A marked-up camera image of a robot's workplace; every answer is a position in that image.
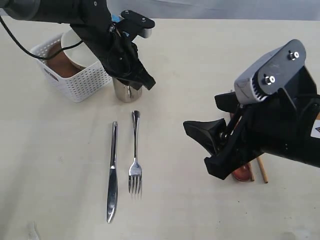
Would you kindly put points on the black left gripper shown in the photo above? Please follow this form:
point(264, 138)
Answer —
point(118, 54)

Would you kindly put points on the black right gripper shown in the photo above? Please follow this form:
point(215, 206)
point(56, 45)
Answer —
point(282, 125)

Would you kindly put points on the shiny steel cup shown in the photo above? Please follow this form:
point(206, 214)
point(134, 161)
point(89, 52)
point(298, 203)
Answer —
point(126, 93)

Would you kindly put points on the wooden chopstick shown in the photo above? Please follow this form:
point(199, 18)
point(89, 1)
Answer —
point(262, 170)
point(252, 172)

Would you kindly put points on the red-brown wooden spoon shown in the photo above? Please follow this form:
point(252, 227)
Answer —
point(243, 173)

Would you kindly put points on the white perforated plastic basket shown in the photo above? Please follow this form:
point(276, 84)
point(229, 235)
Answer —
point(78, 87)

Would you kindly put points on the silver metal spoon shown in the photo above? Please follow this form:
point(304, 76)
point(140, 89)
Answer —
point(135, 170)

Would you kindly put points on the silver metal knife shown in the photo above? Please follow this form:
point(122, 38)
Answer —
point(112, 192)

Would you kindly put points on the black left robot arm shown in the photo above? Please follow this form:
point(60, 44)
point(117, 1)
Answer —
point(72, 12)

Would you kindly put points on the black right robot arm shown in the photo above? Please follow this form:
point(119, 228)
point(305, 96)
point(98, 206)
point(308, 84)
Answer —
point(282, 126)

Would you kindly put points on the cream ceramic bowl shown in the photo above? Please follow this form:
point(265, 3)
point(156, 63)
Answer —
point(80, 56)

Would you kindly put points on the blue snack packet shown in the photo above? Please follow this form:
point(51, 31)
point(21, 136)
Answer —
point(117, 19)

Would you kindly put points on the brown plate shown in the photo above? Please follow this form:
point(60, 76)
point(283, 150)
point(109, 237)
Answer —
point(62, 66)

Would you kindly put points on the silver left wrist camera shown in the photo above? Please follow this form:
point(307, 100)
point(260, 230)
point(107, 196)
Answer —
point(134, 24)

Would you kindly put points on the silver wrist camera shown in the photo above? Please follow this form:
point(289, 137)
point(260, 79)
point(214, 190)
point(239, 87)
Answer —
point(134, 24)
point(276, 69)

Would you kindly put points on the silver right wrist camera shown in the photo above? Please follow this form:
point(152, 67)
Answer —
point(276, 69)

